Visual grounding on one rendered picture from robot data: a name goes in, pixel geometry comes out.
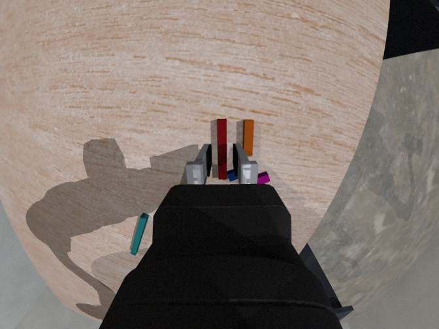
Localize dark red rod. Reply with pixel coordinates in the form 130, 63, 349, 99
217, 119, 227, 180

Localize orange rod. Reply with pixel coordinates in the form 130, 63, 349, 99
243, 119, 254, 156

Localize magenta rectangular block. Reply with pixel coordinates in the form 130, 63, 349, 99
257, 172, 270, 184

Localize small blue block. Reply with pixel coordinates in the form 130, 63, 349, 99
227, 169, 238, 181

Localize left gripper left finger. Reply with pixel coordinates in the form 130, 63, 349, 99
185, 144, 212, 185

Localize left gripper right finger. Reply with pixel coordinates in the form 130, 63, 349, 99
233, 144, 259, 184

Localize turquoise rod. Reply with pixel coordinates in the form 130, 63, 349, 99
130, 212, 149, 256

